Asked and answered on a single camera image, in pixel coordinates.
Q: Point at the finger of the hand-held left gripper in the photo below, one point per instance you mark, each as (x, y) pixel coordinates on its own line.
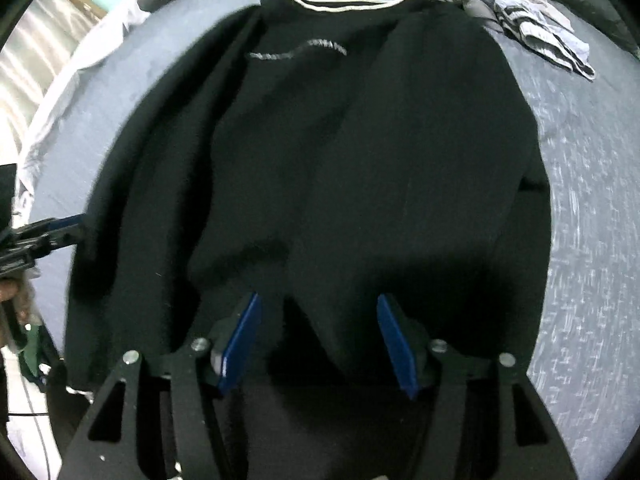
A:
(67, 220)
(57, 245)

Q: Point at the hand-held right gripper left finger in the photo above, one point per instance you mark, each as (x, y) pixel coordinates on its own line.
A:
(240, 345)

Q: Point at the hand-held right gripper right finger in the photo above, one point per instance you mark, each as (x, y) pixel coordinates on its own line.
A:
(400, 350)

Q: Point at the black sweater with white trim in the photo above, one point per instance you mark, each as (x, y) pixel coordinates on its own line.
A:
(325, 160)

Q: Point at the person's left hand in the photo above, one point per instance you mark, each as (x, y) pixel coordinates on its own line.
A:
(9, 294)

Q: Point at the green cloth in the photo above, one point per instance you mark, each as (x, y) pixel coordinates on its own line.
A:
(37, 360)

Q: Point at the light grey sheet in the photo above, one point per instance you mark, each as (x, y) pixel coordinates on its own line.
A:
(75, 85)

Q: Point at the beige curtain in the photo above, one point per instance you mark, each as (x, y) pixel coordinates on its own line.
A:
(30, 50)

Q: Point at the bed with blue-grey sheet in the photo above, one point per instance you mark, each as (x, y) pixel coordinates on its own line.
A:
(590, 210)

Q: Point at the blue plaid shorts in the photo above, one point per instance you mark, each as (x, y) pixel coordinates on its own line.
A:
(530, 25)

